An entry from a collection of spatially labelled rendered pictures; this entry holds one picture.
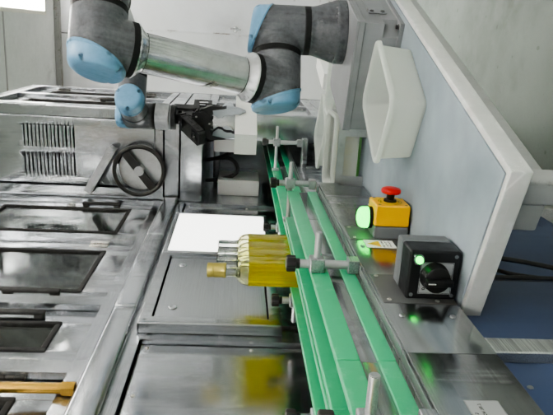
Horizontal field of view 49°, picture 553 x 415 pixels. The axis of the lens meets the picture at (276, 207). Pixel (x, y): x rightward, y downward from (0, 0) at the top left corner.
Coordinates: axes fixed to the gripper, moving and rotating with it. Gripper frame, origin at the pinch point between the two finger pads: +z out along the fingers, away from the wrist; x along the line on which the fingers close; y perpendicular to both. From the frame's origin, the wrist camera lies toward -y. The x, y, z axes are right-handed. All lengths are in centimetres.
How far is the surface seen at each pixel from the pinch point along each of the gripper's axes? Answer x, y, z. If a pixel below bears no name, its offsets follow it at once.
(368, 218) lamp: -10, -58, 26
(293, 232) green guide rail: 11.4, -35.0, 14.0
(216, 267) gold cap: 12, -48, -4
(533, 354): -21, -102, 40
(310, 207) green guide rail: 4.4, -33.6, 17.8
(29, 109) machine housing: 32, 64, -83
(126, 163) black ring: 50, 57, -45
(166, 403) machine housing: 19, -81, -12
